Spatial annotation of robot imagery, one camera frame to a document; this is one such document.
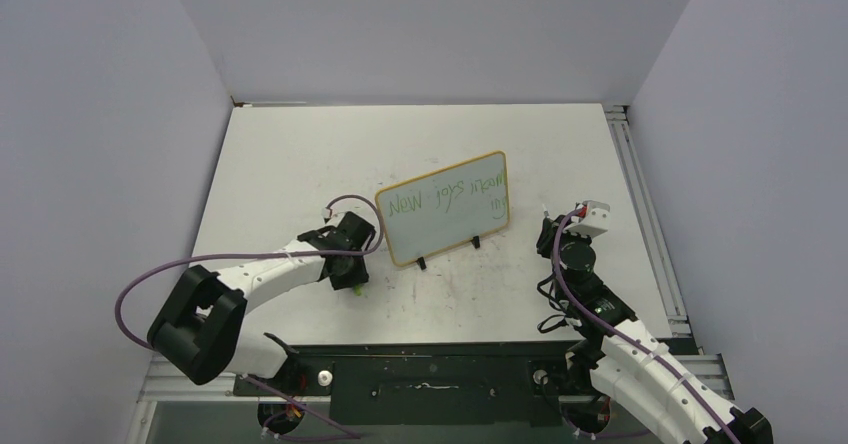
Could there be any yellow framed whiteboard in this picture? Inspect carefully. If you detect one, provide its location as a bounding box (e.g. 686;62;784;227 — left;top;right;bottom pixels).
375;151;511;267

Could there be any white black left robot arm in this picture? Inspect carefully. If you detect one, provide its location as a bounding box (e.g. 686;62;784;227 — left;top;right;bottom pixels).
146;212;377;395

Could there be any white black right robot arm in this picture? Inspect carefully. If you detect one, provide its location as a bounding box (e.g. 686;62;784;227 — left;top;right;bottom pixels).
536;201;774;443

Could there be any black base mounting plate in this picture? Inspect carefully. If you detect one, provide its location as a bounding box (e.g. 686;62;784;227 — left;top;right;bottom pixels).
234;341;612;430

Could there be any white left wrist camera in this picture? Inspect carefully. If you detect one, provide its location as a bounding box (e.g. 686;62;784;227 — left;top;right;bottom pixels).
321;207;342;223

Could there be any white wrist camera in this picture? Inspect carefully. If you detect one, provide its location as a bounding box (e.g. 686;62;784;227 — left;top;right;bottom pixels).
565;200;611;239
321;207;342;223

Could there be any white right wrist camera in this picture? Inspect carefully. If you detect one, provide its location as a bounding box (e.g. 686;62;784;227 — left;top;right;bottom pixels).
565;200;611;239

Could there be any aluminium rail frame right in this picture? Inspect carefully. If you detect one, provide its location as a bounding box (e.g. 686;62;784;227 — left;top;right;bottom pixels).
603;105;692;337

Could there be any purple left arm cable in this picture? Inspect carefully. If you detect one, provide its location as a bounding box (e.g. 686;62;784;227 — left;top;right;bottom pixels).
114;194;387;442

